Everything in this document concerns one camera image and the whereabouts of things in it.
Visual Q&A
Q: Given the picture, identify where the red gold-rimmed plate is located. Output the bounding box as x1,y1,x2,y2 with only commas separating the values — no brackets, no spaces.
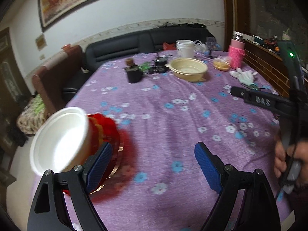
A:
74,130,124,194

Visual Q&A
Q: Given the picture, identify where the black leather sofa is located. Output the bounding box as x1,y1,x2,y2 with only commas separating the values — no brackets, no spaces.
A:
62,23,215,103

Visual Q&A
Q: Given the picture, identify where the pink knit-sleeved bottle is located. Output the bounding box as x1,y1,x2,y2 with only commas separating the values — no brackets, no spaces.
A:
228,31,245,69

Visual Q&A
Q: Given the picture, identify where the small wall plaque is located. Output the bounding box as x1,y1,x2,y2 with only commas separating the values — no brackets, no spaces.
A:
35,33,47,51

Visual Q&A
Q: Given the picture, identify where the red plastic bag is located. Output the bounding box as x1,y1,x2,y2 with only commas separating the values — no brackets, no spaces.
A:
162,42,177,51

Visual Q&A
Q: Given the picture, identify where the purple floral tablecloth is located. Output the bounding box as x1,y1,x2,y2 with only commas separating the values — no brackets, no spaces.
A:
68,59,279,230

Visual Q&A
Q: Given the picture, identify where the grey phone stand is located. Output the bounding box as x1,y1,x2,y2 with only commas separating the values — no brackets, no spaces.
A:
206,37,216,59

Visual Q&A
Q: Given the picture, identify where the patterned blanket seat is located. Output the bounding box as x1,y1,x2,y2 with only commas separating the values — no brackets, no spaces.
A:
16,94,51,135

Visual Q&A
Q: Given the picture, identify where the white foam bowl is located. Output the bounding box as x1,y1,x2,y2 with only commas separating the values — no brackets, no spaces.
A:
30,107,92,176

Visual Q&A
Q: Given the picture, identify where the white plastic jar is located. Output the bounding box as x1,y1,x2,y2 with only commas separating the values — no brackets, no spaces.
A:
176,40,195,59

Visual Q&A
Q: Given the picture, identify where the green candy wrapper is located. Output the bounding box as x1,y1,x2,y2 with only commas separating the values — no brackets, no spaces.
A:
139,62,154,74

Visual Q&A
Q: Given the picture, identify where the brown wooden counter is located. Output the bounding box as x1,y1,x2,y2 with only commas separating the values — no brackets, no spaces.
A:
244,41,290,98

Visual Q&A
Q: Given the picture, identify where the brown armchair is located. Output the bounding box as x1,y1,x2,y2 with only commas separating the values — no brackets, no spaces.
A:
32,45,82,114

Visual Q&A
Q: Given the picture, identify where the wooden cabinet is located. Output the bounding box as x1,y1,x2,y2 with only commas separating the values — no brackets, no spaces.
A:
0,27,32,159

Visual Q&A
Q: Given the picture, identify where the black mug with lid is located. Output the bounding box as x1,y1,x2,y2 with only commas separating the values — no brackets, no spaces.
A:
124,58,143,84

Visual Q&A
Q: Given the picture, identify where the white knit glove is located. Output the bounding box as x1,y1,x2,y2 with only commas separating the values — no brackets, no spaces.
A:
229,68,258,86

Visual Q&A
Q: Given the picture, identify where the bagged orange food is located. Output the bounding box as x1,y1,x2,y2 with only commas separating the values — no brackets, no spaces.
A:
213,56,232,71

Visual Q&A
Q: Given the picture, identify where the person's right hand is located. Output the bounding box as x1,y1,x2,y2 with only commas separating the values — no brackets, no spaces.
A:
274,132,308,187

